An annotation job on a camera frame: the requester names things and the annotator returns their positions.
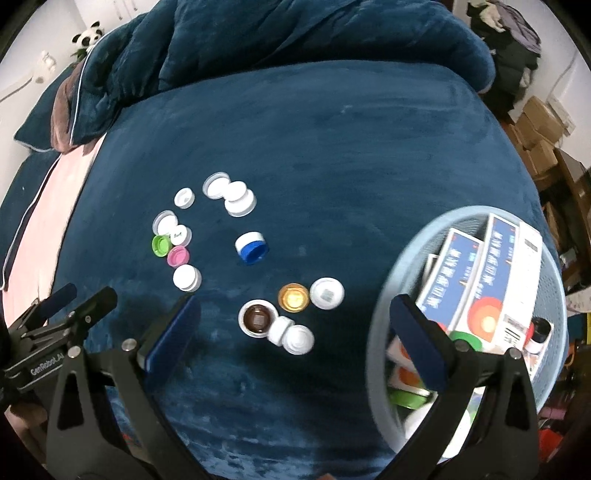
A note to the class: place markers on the white medicine box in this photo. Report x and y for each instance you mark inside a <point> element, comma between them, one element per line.
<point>524,277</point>

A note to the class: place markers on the white printed bottle cap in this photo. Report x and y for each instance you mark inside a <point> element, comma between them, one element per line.
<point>181,236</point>

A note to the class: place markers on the small blue orange medicine box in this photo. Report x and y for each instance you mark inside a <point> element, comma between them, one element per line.
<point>431,272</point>
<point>406,364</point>

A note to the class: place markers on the brown jar white rim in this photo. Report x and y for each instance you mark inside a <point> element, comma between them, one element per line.
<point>256,318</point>

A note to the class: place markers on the pile of dark clothes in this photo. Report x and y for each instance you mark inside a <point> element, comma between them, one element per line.
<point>508,46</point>

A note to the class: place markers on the white wall socket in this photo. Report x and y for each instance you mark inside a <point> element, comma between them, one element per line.
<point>561,110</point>

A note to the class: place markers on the amber bottle cap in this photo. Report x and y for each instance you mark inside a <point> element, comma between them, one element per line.
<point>293,297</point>

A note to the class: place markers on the blue plush bed sheet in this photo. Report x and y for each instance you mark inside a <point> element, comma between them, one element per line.
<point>323,138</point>

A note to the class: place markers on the silver white cap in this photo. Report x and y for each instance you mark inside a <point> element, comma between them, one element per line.
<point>327,293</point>

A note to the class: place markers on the white flip cap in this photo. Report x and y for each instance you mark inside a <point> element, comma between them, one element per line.
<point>415,422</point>

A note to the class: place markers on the green bottle cap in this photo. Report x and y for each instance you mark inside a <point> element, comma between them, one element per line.
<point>464,340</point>
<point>406,397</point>
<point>160,245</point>

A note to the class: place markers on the clear lid white insert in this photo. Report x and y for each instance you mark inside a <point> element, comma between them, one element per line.
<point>215,184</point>
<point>164,223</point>

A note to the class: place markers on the stack of cardboard boxes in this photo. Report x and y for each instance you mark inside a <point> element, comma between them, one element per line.
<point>535,134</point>

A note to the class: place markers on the dark blue duvet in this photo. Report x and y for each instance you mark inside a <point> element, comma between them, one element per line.
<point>277,32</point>

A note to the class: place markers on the blue bottle cap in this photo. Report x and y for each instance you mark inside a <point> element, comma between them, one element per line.
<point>251,247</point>

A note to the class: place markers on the wooden table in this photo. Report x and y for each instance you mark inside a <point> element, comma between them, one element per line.
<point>575,184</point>

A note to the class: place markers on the mauve cloth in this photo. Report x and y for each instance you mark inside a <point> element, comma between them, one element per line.
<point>64,115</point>

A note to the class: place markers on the pink bottle cap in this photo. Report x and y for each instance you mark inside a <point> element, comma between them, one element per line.
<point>178,256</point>

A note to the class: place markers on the pink bed sheet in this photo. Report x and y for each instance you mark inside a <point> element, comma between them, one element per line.
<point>51,207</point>

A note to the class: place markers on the red plastic bag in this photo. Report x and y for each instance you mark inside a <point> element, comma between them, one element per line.
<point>551,441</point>

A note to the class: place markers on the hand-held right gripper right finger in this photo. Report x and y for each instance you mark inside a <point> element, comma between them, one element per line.
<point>418,341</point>

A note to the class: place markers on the light blue plastic basket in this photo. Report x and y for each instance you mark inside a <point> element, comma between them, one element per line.
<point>551,286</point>

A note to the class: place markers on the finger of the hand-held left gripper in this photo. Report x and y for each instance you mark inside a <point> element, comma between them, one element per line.
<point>94,302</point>
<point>57,297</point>

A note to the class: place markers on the small white bottle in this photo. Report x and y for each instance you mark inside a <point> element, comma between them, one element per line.
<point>295,338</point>

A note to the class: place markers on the panda plush toy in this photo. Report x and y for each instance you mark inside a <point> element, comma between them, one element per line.
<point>90,39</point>

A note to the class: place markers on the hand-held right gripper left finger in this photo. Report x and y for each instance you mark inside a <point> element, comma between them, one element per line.
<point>173,332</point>

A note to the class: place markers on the small white bottle cap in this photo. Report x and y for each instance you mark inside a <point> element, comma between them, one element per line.
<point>184,197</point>

